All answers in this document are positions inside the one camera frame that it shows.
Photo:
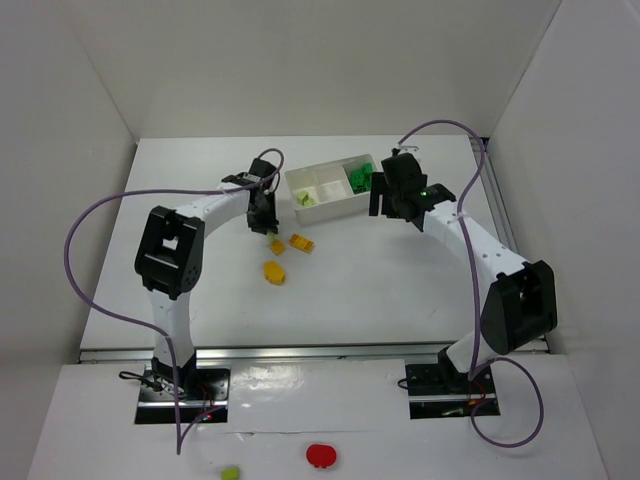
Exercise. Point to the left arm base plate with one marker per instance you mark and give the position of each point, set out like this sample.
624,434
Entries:
155,404

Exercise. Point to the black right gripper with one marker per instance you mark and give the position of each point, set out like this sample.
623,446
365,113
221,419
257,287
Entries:
378,195

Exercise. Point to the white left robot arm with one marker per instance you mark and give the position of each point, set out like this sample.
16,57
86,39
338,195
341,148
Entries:
170,256

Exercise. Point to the aluminium rail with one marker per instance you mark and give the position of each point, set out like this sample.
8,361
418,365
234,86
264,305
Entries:
485,205
275,353

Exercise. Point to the light green square lego studs-up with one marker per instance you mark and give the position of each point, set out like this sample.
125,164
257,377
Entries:
301,196

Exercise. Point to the aluminium rail front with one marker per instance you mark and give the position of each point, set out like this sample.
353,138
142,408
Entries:
275,353

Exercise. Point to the small yellow square lego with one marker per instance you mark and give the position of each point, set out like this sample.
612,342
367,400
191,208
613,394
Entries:
277,247

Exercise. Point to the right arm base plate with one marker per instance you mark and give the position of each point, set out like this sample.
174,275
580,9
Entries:
432,396

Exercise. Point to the dark green lego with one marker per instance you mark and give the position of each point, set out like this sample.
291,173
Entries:
360,179

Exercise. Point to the red round lego piece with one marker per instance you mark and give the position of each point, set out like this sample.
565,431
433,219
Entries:
321,456

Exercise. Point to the aluminium rail right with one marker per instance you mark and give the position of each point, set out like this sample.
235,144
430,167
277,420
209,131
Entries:
485,205

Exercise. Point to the light green lego on ledge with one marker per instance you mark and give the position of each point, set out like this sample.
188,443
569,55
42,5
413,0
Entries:
230,473

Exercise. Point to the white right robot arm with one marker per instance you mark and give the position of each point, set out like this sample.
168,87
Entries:
514,299

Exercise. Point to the orange-yellow rectangular lego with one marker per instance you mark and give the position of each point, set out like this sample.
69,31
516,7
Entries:
301,243

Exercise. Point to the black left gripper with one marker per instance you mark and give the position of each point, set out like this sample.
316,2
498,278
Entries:
262,218

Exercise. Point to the yellow oval lego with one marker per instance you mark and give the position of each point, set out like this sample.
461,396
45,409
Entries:
274,273

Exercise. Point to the white divided container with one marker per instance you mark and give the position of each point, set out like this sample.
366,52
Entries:
327,183

